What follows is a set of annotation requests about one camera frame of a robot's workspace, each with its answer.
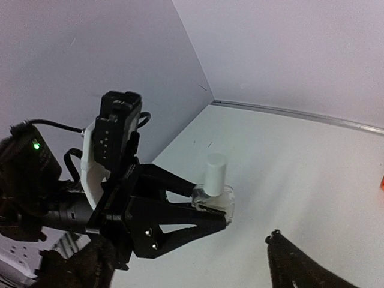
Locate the black left camera cable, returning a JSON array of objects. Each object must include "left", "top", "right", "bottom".
[{"left": 23, "top": 112, "right": 152, "bottom": 187}]

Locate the clear nail polish bottle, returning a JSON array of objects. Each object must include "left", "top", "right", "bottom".
[{"left": 191, "top": 184, "right": 235, "bottom": 226}]

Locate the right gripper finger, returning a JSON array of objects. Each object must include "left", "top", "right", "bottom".
[{"left": 265, "top": 229, "right": 354, "bottom": 287}]

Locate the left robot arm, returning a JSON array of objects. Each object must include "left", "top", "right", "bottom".
[{"left": 1, "top": 122, "right": 227, "bottom": 287}]

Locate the white nail polish cap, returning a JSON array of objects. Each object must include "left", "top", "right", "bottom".
[{"left": 203, "top": 153, "right": 227, "bottom": 197}]

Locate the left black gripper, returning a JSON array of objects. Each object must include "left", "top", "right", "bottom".
[{"left": 1, "top": 125, "right": 226, "bottom": 259}]

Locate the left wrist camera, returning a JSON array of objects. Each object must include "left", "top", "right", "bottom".
[{"left": 80, "top": 91, "right": 142, "bottom": 209}]

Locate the aluminium back rail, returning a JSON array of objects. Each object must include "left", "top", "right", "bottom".
[{"left": 211, "top": 100, "right": 383, "bottom": 136}]

